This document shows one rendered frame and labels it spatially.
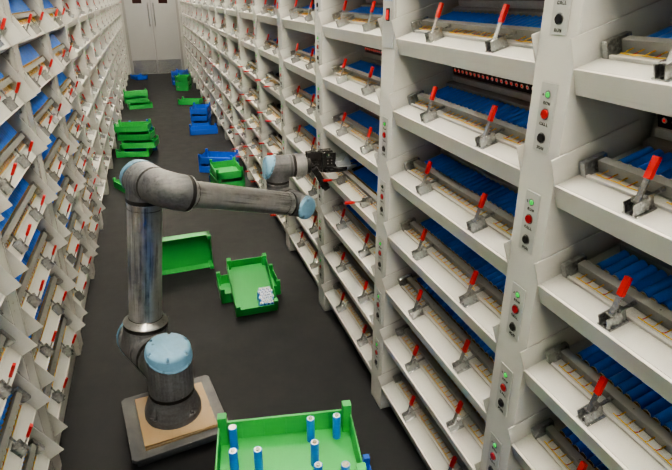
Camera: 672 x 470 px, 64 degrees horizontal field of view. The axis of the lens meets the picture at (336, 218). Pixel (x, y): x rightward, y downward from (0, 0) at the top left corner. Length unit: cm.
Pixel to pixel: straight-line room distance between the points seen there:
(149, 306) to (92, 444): 51
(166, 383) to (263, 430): 65
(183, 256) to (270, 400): 124
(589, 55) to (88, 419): 196
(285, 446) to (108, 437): 98
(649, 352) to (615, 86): 41
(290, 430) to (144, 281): 81
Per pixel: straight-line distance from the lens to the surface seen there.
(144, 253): 186
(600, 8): 100
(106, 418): 224
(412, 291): 178
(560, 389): 117
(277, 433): 134
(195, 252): 312
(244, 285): 274
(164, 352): 188
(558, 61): 101
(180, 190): 169
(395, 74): 159
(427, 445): 185
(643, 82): 89
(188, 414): 199
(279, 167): 207
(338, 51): 226
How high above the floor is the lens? 142
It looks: 23 degrees down
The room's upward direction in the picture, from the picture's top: straight up
